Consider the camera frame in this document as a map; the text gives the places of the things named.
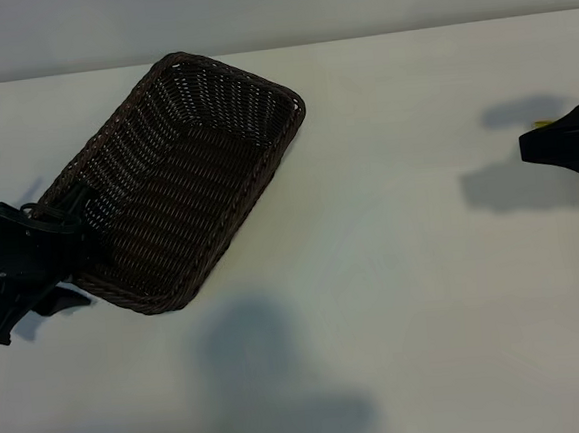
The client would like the dark brown wicker basket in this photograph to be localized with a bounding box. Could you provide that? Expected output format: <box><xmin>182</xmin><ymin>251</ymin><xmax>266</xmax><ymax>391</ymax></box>
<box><xmin>26</xmin><ymin>41</ymin><xmax>322</xmax><ymax>325</ymax></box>

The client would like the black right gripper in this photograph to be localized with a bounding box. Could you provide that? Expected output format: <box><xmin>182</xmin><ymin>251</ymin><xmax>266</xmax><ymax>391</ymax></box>
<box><xmin>514</xmin><ymin>98</ymin><xmax>579</xmax><ymax>187</ymax></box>

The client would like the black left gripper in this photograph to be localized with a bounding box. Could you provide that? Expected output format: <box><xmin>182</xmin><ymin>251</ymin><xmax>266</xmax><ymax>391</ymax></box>
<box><xmin>0</xmin><ymin>184</ymin><xmax>124</xmax><ymax>347</ymax></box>

